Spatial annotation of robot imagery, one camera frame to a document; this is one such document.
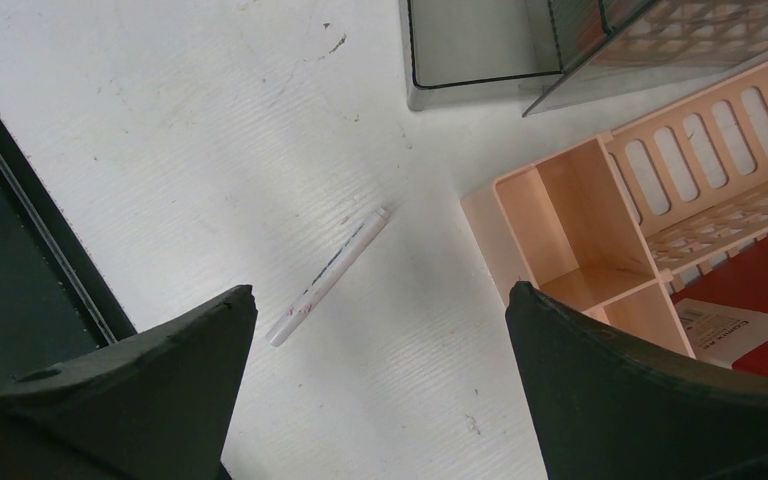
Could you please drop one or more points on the clear grey drawer box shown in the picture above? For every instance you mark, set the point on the clear grey drawer box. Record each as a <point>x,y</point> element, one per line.
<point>554,54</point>

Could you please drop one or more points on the peach file organizer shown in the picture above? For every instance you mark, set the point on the peach file organizer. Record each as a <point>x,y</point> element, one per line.
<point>610,225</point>

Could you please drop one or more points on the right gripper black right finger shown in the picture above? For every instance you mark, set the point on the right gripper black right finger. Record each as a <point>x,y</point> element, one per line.
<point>608,405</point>

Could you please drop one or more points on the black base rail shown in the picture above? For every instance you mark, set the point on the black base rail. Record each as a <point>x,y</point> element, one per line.
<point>54,304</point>

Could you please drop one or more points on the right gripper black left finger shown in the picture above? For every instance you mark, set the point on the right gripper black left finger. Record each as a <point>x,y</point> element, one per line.
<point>156,405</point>

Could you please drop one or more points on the white pen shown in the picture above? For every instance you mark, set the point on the white pen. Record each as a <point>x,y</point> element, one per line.
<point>348,252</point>

